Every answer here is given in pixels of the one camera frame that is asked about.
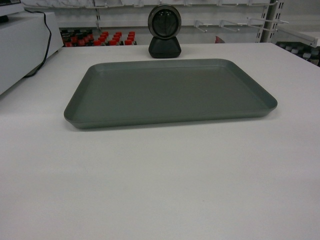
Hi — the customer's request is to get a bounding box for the grey rectangular serving tray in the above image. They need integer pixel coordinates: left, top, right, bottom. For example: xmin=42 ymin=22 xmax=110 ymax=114
xmin=64 ymin=58 xmax=278 ymax=129

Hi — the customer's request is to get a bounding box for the black round barcode scanner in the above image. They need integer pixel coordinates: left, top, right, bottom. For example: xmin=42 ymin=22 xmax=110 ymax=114
xmin=147 ymin=4 xmax=182 ymax=59

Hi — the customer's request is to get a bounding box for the thin black power cord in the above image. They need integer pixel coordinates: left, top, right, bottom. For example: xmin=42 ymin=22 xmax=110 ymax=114
xmin=23 ymin=11 xmax=53 ymax=79

